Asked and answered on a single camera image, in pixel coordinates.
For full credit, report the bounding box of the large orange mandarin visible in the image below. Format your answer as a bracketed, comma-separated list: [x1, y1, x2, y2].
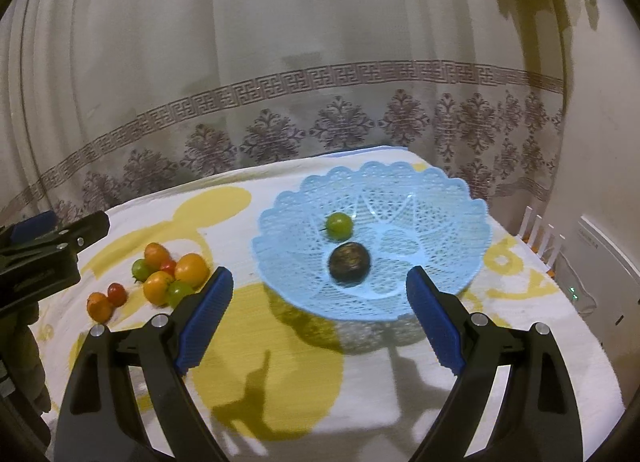
[86, 292, 114, 324]

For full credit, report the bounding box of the red cherry tomato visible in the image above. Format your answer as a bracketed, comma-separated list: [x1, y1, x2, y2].
[106, 282, 128, 308]

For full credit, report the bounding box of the small green tomato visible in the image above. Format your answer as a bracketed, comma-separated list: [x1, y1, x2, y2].
[131, 258, 153, 283]

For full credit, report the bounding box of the small orange tomato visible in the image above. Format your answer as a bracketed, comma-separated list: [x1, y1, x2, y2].
[142, 270, 175, 307]

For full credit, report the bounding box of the small red tomato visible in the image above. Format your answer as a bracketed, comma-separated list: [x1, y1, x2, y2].
[158, 257, 177, 277]

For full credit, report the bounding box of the green tomato with stem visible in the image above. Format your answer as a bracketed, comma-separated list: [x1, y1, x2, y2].
[167, 280, 195, 308]

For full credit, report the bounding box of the large orange tomato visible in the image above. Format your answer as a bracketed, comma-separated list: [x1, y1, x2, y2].
[174, 253, 210, 289]

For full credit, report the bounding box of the dark brown avocado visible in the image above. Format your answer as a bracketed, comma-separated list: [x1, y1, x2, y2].
[328, 242, 371, 284]

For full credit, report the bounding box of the light blue lattice basket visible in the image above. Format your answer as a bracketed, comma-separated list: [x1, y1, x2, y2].
[252, 162, 491, 321]

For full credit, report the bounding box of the large green tomato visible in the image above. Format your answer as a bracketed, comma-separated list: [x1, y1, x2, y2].
[324, 212, 354, 242]

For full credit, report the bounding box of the white wifi router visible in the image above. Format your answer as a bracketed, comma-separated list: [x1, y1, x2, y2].
[516, 205, 565, 272]

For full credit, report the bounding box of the patterned beige curtain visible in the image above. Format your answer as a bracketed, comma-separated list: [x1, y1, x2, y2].
[1, 0, 566, 228]

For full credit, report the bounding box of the white wall panel box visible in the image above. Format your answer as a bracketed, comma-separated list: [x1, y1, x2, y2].
[554, 215, 639, 348]

